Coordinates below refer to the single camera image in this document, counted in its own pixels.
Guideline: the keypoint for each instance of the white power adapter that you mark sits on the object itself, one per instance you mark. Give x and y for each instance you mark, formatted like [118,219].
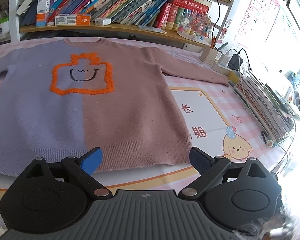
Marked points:
[224,58]

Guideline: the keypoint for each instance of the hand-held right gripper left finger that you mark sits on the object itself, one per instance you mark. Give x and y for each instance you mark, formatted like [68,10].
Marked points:
[91,160]

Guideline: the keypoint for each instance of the grey fuzzy cloth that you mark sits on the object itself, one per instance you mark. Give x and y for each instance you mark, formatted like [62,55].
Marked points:
[260,227]

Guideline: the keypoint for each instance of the white power strip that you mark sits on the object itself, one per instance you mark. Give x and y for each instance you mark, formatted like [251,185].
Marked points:
[221,68]

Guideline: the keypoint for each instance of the white charger plug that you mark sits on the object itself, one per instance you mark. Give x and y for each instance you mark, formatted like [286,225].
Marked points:
[103,22]

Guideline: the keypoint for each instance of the pink checked cartoon table mat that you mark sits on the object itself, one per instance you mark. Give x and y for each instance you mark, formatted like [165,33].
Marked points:
[202,110]

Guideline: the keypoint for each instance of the stack of magazines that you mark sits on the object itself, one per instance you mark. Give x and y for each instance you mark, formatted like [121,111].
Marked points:
[265,105]

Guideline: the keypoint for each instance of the colourful paper flower ornament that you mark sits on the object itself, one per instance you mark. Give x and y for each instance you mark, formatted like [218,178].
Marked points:
[195,23]

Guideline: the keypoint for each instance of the yellow block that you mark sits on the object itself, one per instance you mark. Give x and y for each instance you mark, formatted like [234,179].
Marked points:
[234,78]

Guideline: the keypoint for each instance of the blue white orange carton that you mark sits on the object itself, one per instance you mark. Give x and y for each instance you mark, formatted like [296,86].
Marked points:
[43,10]

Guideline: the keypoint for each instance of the row of colourful books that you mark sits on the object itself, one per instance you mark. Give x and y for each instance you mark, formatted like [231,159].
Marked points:
[130,5]

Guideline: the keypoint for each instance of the orange and white flat carton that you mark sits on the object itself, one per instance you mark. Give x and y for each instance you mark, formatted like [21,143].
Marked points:
[72,19]

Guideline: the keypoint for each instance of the blue patterned flat packet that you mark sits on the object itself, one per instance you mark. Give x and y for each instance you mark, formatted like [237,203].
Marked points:
[152,29]

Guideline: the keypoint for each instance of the purple and pink sweater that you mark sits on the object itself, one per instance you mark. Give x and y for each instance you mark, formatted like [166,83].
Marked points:
[127,105]

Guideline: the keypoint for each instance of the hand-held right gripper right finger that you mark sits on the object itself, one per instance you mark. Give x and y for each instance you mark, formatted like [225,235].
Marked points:
[200,160]

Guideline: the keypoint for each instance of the red hardcover dictionary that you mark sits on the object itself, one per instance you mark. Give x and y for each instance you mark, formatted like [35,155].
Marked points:
[162,15]
[192,3]

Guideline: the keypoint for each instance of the wooden pen holder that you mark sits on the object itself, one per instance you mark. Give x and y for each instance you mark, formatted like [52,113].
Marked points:
[208,56]

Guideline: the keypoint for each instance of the black power adapter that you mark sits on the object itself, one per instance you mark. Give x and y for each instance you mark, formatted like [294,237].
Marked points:
[235,62]

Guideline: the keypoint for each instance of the white frame wooden bookshelf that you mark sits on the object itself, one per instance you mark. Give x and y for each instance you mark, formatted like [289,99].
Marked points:
[65,28]

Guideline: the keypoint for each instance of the bundle of pens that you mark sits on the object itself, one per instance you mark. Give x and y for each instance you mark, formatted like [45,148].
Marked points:
[1,11]

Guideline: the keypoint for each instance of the alphabet wall poster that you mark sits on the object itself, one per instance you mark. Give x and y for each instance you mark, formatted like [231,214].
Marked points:
[257,12]

